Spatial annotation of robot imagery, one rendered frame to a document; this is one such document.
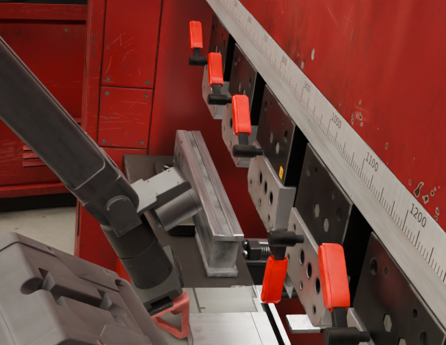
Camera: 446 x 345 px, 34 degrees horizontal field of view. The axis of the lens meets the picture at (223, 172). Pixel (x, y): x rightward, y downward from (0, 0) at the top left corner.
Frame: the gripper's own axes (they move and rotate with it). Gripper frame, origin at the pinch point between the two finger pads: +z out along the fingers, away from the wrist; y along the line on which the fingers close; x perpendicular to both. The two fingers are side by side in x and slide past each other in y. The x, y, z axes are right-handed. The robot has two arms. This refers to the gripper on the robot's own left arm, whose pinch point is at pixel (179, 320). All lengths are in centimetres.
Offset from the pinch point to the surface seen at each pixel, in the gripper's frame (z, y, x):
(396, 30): -38, -24, -34
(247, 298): 7.5, 7.3, -9.7
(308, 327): 10.7, -0.6, -16.4
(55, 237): 82, 188, 64
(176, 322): 1.5, 1.8, 0.9
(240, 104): -21.5, 11.5, -20.6
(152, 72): -4, 87, -8
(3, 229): 72, 193, 83
